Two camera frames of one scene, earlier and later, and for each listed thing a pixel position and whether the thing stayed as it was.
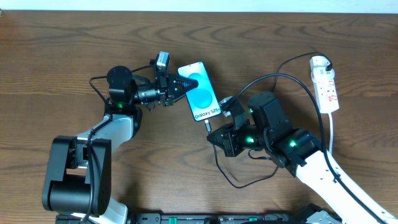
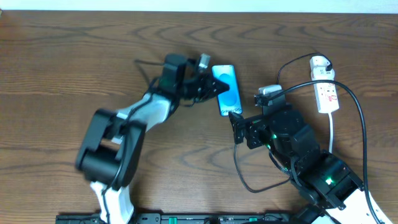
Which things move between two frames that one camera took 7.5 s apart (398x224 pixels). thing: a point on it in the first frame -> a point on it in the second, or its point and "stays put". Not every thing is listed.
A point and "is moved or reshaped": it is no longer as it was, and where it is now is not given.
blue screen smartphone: (202, 99) is moved or reshaped
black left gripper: (166, 90) -> (196, 88)
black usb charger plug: (329, 67) stays put
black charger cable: (329, 68) -> (328, 66)
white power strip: (325, 84) stays put
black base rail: (203, 218) stays put
